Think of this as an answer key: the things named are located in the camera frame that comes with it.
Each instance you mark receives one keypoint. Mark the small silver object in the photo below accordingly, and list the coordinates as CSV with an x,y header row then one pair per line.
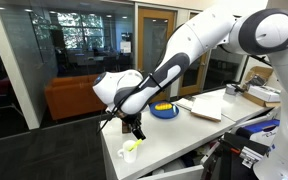
x,y
230,90

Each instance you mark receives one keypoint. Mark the white flat box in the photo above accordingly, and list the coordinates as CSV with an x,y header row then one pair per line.
x,y
264,93

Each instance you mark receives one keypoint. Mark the open cardboard box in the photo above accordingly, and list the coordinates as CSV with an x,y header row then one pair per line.
x,y
262,70

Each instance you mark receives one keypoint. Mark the black equipment stand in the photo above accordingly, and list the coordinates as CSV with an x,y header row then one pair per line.
x,y
232,156

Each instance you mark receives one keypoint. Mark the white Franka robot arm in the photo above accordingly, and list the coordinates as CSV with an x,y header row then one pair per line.
x,y
197,36

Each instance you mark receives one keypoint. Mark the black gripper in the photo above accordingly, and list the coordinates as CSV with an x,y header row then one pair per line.
x,y
130,118

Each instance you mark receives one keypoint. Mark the blue and white device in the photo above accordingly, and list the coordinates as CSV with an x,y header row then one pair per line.
x,y
257,127

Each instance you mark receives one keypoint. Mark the white cup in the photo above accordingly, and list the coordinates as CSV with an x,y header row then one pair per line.
x,y
130,156

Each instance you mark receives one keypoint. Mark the blue plate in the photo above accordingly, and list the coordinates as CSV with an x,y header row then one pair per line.
x,y
157,114

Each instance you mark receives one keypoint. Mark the yellow marker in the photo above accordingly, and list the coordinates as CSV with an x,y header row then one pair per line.
x,y
135,145

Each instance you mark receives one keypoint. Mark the orange sofa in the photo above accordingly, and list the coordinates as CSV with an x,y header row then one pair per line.
x,y
70,96

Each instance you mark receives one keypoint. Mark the white drawer front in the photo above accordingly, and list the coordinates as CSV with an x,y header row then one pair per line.
x,y
177,174

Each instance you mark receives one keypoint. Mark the white notebook with brown edge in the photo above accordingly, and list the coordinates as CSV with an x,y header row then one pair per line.
x,y
207,108

